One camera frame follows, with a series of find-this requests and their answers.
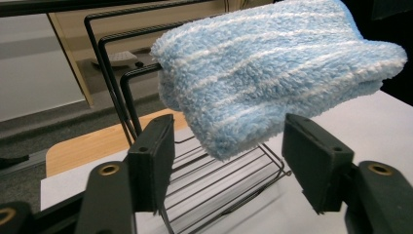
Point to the aluminium rail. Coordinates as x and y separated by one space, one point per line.
22 162

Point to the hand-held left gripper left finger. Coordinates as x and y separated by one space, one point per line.
152 162

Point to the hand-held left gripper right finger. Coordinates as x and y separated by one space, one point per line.
316 162

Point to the white power strip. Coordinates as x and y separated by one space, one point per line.
120 59

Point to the black curtain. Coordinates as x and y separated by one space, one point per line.
386 19

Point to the light wooden desk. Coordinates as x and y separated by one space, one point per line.
136 26

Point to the blue striped towel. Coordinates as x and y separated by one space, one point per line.
266 81

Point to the white cabinet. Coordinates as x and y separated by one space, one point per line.
32 68

